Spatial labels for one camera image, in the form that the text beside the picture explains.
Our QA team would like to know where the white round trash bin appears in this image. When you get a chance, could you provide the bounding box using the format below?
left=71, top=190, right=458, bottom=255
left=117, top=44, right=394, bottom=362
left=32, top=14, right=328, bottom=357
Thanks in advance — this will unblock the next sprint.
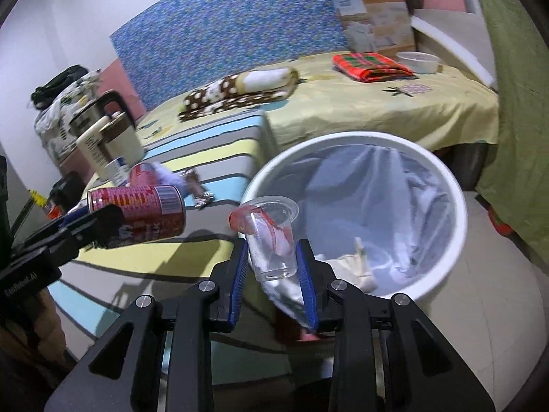
left=240, top=131, right=468, bottom=305

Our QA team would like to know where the grey refrigerator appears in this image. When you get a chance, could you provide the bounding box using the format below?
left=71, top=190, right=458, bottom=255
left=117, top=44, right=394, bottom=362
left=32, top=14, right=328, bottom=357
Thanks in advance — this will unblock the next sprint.
left=0, top=137, right=65, bottom=245

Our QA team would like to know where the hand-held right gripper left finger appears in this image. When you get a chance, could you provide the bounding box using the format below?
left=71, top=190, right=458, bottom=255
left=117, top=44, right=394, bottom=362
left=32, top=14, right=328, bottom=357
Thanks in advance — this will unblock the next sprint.
left=43, top=238, right=250, bottom=412

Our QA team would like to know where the brown polka dot blanket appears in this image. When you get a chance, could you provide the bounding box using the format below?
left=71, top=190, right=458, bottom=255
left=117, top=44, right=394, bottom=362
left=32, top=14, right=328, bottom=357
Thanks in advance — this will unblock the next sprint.
left=179, top=66, right=300, bottom=122

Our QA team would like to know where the black bag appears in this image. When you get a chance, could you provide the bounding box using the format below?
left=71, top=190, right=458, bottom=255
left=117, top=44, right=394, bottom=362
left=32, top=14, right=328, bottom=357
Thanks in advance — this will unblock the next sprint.
left=32, top=65, right=89, bottom=108

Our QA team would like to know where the red drink can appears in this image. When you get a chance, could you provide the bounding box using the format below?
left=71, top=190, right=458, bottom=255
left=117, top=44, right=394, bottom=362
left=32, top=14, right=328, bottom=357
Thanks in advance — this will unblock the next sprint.
left=87, top=184, right=187, bottom=249
left=130, top=163, right=163, bottom=188

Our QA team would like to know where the cream mug with brown lid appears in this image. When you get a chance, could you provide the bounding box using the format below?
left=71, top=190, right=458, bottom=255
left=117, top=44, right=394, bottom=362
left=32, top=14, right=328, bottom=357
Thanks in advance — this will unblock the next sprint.
left=101, top=112, right=145, bottom=166

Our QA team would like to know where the blue ribbed plastic wrapper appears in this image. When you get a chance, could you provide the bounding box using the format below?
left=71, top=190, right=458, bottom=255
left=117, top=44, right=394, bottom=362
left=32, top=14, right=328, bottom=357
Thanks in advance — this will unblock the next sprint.
left=150, top=162, right=190, bottom=192

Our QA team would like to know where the clear plastic cup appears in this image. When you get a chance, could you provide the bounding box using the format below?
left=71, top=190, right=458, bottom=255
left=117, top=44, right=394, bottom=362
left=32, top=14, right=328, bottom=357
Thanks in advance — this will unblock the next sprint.
left=240, top=196, right=300, bottom=283

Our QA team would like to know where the green cloth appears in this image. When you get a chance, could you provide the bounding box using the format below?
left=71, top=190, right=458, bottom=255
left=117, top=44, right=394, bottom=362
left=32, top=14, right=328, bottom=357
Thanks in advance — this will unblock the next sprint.
left=465, top=0, right=549, bottom=254

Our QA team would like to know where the crumpled white tissue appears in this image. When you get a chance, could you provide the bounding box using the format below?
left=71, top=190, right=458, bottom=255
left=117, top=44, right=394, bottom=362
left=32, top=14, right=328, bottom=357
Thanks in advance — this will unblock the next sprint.
left=330, top=238, right=379, bottom=293

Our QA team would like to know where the clear plastic bin liner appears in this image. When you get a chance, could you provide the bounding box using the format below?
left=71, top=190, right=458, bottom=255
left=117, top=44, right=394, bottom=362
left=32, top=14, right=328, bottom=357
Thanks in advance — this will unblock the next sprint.
left=264, top=144, right=451, bottom=297

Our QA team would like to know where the red slipper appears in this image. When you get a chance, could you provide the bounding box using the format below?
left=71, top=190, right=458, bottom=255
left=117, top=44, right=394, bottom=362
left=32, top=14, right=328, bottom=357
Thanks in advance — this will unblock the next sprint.
left=489, top=206, right=514, bottom=238

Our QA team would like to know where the cardboard box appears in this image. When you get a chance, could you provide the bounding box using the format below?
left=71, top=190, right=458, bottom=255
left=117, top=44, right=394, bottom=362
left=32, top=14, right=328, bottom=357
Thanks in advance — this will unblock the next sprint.
left=321, top=0, right=420, bottom=58

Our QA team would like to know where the pineapple print bundle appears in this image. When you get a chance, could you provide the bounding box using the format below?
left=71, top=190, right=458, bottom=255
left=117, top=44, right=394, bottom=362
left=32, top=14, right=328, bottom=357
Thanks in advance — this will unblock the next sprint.
left=34, top=71, right=104, bottom=168

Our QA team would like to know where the black device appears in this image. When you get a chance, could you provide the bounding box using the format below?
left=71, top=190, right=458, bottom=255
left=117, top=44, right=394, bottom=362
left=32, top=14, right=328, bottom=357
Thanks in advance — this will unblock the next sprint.
left=47, top=172, right=86, bottom=219

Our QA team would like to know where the brown snack wrapper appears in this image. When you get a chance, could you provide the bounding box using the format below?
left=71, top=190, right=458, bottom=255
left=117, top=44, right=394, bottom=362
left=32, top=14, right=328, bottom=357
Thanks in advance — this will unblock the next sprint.
left=180, top=169, right=215, bottom=209

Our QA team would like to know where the yellow bed sheet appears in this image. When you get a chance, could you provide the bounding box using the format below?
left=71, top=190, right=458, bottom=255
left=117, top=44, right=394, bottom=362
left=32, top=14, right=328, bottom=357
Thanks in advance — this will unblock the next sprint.
left=137, top=54, right=500, bottom=155

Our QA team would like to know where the steel kettle with black handle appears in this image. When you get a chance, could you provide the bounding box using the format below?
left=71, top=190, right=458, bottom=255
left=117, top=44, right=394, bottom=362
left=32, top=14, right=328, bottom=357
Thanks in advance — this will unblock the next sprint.
left=69, top=90, right=139, bottom=157

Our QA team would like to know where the red plaid cloth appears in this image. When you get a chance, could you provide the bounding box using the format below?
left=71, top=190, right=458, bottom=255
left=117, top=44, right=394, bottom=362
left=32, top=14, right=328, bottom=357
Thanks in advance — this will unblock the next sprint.
left=332, top=52, right=418, bottom=83

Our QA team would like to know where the white bed frame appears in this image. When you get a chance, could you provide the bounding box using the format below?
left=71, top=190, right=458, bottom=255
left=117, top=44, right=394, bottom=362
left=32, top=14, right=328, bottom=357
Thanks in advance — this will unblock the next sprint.
left=414, top=17, right=498, bottom=92

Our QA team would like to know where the blue patterned headboard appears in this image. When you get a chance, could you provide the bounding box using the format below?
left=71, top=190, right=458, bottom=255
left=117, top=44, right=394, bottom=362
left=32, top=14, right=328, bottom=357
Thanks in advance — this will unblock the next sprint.
left=109, top=0, right=357, bottom=112

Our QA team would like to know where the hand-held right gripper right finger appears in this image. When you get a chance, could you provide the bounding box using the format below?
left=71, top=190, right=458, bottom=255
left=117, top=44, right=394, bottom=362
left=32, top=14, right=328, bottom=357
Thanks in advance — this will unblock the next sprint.
left=296, top=238, right=498, bottom=412

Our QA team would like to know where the cream thermos bottle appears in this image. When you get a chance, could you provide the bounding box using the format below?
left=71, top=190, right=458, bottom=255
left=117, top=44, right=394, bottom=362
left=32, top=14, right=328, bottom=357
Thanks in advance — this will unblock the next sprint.
left=76, top=116, right=118, bottom=183

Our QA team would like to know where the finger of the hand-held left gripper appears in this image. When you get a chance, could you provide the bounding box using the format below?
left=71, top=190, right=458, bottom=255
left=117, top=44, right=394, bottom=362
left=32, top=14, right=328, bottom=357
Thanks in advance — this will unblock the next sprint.
left=58, top=210, right=93, bottom=229
left=17, top=205, right=126, bottom=262

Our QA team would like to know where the person's left forearm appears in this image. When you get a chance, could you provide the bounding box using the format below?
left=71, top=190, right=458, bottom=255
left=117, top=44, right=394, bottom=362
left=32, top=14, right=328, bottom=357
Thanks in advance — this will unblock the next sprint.
left=0, top=285, right=67, bottom=396

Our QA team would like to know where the white yogurt cup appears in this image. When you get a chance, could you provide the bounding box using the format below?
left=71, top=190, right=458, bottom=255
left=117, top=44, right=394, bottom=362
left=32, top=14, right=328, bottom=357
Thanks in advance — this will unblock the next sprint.
left=105, top=159, right=130, bottom=184

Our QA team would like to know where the white bowl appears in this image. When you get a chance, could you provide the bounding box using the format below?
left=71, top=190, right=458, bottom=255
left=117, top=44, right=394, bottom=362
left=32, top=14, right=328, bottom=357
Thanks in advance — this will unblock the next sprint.
left=395, top=51, right=441, bottom=75

